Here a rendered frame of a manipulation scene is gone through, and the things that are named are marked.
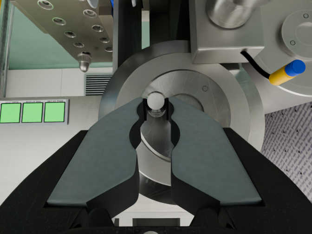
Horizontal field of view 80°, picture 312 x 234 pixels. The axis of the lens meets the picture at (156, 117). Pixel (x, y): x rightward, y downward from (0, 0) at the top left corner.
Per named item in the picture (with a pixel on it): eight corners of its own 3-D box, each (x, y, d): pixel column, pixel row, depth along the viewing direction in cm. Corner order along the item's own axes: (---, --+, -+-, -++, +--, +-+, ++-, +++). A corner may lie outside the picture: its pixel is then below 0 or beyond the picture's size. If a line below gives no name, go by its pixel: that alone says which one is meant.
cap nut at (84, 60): (88, 53, 50) (88, 69, 50) (93, 59, 54) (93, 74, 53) (75, 53, 50) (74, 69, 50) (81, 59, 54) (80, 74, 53)
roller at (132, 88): (241, 47, 16) (260, 183, 15) (192, 105, 42) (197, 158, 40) (111, 56, 17) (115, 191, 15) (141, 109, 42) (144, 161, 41)
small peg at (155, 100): (150, 87, 12) (170, 95, 12) (152, 97, 15) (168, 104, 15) (141, 106, 12) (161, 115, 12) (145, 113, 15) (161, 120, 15)
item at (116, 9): (119, -87, 21) (117, 75, 18) (141, 35, 44) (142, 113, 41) (114, -87, 21) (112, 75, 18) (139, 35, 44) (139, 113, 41)
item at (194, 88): (224, 172, 14) (126, 152, 14) (216, 168, 16) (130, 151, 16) (237, 76, 15) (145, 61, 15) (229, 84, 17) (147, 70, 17)
